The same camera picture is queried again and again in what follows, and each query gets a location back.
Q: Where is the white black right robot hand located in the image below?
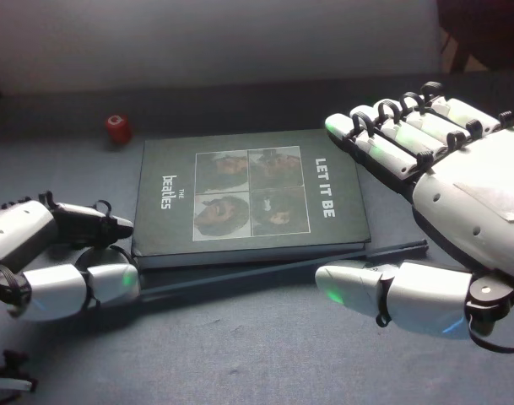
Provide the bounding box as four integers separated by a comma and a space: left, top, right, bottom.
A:
314, 81, 514, 354

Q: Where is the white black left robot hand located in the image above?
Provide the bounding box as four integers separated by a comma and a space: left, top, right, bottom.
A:
0, 190, 142, 324

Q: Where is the black Let It Be album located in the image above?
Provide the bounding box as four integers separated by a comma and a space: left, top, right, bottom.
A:
131, 128, 372, 273

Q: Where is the red cylinder block white print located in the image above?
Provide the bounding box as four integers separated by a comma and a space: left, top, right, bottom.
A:
104, 112, 134, 145

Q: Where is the dark brown chair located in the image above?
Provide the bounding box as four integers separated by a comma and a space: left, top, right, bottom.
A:
436, 0, 514, 75

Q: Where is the grey table cloth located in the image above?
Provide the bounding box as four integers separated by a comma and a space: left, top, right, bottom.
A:
0, 71, 514, 405

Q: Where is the white backdrop sheet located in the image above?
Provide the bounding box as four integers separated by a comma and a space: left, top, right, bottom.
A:
0, 0, 443, 100

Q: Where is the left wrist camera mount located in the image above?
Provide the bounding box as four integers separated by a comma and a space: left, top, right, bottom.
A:
0, 348, 36, 396

